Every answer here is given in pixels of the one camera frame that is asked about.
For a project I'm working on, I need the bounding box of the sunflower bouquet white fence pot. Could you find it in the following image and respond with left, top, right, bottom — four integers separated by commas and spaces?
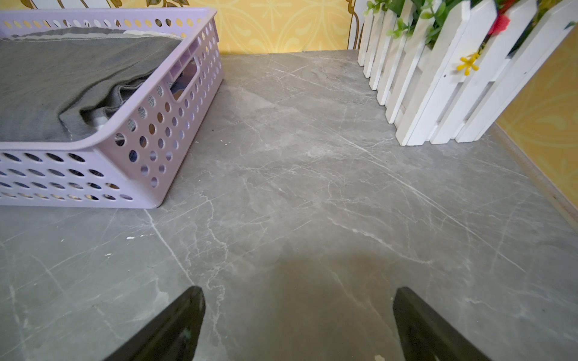
349, 0, 577, 146

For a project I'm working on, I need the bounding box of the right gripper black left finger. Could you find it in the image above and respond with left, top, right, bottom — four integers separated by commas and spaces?
106, 286, 206, 360

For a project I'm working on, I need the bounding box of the plain grey pillowcase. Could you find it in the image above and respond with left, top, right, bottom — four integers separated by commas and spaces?
1, 27, 182, 142

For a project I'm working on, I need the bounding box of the purple plastic basket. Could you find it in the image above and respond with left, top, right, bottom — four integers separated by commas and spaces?
1, 8, 224, 209

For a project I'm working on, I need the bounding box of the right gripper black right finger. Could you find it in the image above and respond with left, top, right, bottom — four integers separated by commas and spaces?
393, 287, 489, 360

